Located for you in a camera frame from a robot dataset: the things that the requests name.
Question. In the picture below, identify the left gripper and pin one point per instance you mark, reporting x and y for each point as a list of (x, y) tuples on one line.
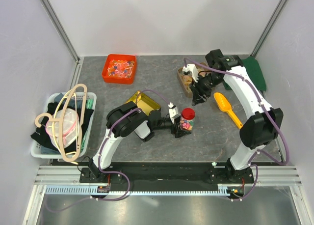
[(177, 132)]

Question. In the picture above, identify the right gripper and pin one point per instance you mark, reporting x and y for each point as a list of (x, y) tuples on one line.
[(197, 97)]

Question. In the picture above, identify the red jar lid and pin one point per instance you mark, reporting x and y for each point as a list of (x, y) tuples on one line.
[(188, 113)]

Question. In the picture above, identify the clear glass jar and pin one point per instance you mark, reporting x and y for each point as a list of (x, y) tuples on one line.
[(186, 124)]

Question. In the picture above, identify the yellow plastic scoop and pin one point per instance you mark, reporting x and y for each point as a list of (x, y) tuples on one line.
[(225, 106)]

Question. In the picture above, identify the star candy tin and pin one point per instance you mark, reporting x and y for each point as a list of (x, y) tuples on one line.
[(149, 106)]

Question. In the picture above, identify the orange candy box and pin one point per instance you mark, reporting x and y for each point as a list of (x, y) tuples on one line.
[(119, 69)]

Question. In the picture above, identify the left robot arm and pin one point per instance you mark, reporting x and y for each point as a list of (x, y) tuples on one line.
[(129, 118)]

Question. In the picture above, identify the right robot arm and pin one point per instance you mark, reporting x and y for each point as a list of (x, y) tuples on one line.
[(263, 121)]

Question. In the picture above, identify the brown gummy candy box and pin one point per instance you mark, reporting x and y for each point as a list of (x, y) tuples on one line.
[(185, 79)]

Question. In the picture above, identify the green folded cloth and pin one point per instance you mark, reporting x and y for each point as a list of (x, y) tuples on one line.
[(254, 72)]

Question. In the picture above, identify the beige clothes hanger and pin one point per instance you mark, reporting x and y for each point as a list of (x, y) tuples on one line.
[(57, 120)]

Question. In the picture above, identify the white laundry basket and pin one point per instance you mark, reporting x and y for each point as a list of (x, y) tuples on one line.
[(42, 147)]

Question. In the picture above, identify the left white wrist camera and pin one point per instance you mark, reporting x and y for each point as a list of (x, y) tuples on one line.
[(173, 112)]

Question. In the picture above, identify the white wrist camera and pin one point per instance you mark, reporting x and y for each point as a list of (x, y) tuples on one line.
[(192, 69), (173, 112)]

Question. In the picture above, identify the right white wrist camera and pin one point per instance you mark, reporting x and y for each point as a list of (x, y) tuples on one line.
[(192, 69)]

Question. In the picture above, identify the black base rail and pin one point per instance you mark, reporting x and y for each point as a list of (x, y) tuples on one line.
[(162, 171)]

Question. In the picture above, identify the white cable duct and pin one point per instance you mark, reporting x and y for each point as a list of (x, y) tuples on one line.
[(94, 190)]

